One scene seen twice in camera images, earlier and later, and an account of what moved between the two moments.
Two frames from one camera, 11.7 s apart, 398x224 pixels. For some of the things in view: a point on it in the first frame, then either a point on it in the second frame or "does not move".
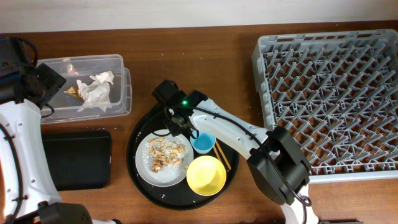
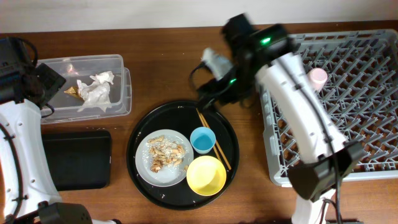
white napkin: (96, 94) does not move
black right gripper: (174, 129) → (215, 88)
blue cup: (204, 144) does not move
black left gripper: (51, 79) does not move
